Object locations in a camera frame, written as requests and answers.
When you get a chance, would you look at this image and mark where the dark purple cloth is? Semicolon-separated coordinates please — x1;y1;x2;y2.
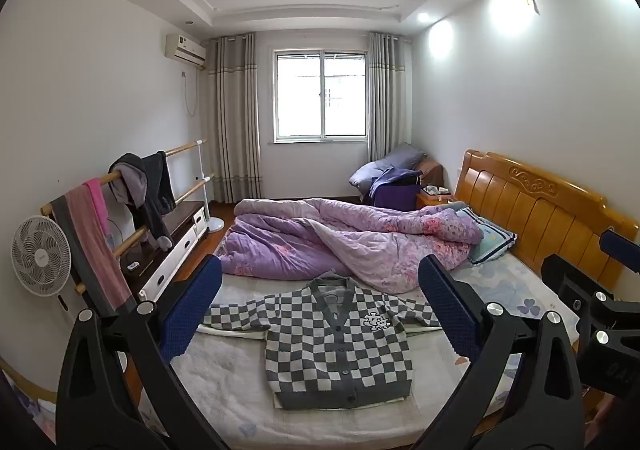
370;167;424;209

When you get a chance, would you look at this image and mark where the wooden clothes rack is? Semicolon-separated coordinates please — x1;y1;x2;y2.
40;139;226;296

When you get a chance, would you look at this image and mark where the dark white tv cabinet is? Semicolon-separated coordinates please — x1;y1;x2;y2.
122;201;210;302

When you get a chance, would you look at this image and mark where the dark jacket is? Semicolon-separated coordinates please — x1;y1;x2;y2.
109;150;177;251

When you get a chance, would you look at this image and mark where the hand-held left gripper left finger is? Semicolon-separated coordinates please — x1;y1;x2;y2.
55;254;231;450

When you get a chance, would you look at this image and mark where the white air conditioner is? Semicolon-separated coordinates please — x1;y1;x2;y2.
165;33;207;65

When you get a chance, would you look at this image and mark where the air conditioner cable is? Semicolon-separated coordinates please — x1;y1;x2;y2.
181;70;201;117

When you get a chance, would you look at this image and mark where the wooden nightstand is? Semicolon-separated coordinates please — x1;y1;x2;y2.
416;185;457;211

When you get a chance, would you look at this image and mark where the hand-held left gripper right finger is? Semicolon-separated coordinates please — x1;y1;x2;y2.
415;254;586;450

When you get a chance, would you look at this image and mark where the blue striped pillow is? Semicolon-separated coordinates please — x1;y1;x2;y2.
452;203;518;265

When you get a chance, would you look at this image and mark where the wooden bed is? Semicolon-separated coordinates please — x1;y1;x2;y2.
135;149;640;450

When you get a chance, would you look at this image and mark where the purple floral quilt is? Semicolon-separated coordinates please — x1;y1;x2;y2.
220;197;483;295

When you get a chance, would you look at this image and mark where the white electric fan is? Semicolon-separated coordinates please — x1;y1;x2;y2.
11;215;77;316

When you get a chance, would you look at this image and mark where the pink grey striped blanket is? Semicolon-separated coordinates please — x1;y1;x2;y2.
50;185;136;320

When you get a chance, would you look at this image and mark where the bright pink scarf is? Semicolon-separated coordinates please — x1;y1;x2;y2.
82;179;112;237

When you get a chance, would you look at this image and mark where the purple bedding bundle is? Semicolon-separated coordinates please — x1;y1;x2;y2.
349;143;429;192

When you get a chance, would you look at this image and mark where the window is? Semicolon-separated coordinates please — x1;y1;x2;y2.
272;49;368;142

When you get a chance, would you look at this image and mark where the white fluffy blanket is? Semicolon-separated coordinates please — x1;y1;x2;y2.
170;325;281;433

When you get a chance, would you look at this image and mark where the grey garment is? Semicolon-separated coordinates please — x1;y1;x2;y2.
110;165;149;207

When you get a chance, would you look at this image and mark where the grey white checkered cardigan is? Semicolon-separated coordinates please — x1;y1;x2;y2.
202;275;443;411

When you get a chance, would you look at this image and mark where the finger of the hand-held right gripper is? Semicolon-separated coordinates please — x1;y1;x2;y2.
600;229;640;275
542;254;618;331

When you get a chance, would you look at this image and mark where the grey striped curtain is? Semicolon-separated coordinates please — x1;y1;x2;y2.
367;32;414;162
206;33;263;204

